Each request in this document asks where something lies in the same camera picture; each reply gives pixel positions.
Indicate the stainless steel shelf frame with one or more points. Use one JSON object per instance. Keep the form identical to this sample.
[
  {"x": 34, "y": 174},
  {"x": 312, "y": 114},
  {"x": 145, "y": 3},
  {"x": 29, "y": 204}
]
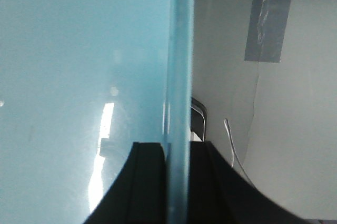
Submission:
[{"x": 198, "y": 123}]

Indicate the grey tape patch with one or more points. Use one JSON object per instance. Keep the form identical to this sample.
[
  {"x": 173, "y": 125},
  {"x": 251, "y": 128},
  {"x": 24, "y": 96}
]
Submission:
[{"x": 268, "y": 20}]

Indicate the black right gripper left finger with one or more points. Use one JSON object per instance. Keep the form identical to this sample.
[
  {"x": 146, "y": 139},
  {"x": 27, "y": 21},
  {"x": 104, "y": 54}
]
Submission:
[{"x": 138, "y": 194}]

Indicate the light blue plastic box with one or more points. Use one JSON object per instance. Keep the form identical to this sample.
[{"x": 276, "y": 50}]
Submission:
[{"x": 81, "y": 81}]

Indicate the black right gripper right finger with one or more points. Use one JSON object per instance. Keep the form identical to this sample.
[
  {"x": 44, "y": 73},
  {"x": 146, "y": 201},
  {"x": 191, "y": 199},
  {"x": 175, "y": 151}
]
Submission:
[{"x": 218, "y": 194}]

